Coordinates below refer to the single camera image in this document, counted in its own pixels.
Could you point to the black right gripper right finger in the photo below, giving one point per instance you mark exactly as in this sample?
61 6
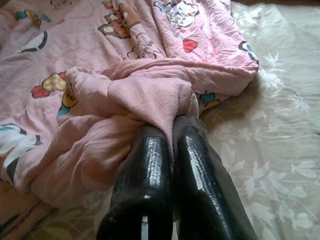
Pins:
205 195

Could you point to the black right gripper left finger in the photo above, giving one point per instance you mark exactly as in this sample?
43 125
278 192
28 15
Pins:
142 187

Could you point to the pink cartoon blanket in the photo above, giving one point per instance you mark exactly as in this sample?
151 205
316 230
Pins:
100 87

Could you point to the beige floral bed sheet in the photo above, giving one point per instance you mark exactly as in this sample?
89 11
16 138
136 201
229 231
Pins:
275 125

